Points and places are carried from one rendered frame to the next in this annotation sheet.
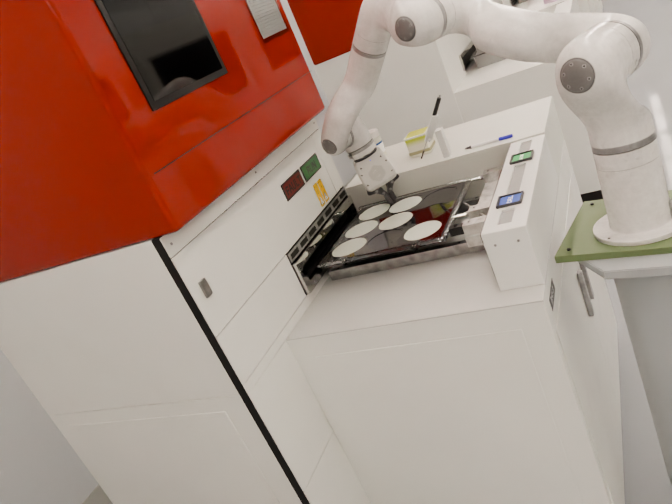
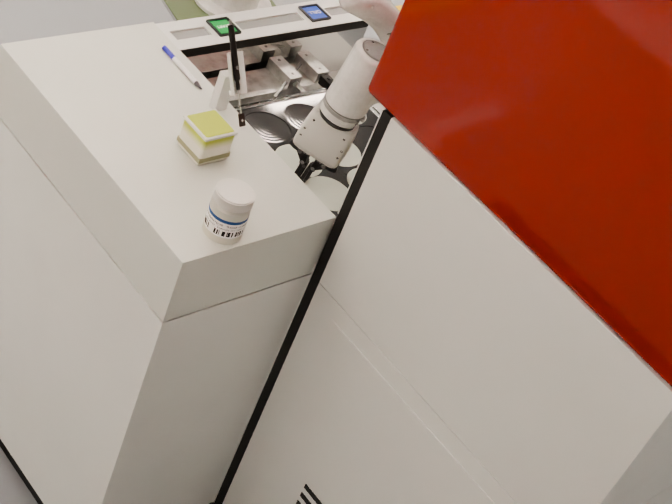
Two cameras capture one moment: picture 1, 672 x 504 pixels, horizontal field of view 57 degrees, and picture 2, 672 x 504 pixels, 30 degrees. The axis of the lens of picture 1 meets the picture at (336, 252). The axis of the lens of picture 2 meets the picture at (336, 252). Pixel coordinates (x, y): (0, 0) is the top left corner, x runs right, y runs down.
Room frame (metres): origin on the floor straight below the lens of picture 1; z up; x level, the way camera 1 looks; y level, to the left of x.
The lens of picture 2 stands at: (3.73, 0.05, 2.36)
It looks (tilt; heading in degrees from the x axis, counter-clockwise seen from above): 39 degrees down; 184
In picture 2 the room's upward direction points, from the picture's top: 24 degrees clockwise
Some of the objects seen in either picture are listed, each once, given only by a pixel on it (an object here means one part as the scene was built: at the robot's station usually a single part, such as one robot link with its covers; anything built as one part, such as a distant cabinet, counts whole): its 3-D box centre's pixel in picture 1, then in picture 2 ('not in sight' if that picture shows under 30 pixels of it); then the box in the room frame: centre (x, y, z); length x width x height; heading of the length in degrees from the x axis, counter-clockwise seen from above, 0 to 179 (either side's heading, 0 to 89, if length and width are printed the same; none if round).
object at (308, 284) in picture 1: (330, 240); not in sight; (1.70, 0.00, 0.89); 0.44 x 0.02 x 0.10; 149
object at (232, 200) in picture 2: (372, 145); (228, 211); (2.08, -0.27, 1.01); 0.07 x 0.07 x 0.10
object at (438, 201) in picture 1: (395, 221); (337, 151); (1.60, -0.19, 0.90); 0.34 x 0.34 x 0.01; 59
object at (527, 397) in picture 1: (490, 341); (217, 292); (1.62, -0.32, 0.41); 0.96 x 0.64 x 0.82; 149
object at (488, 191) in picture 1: (493, 207); (253, 87); (1.48, -0.42, 0.87); 0.36 x 0.08 x 0.03; 149
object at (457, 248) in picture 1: (412, 257); not in sight; (1.47, -0.18, 0.84); 0.50 x 0.02 x 0.03; 59
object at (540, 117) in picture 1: (455, 162); (157, 158); (1.89, -0.47, 0.89); 0.62 x 0.35 x 0.14; 59
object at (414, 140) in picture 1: (420, 142); (206, 137); (1.90, -0.39, 1.00); 0.07 x 0.07 x 0.07; 60
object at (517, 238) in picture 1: (525, 203); (259, 46); (1.36, -0.46, 0.89); 0.55 x 0.09 x 0.14; 149
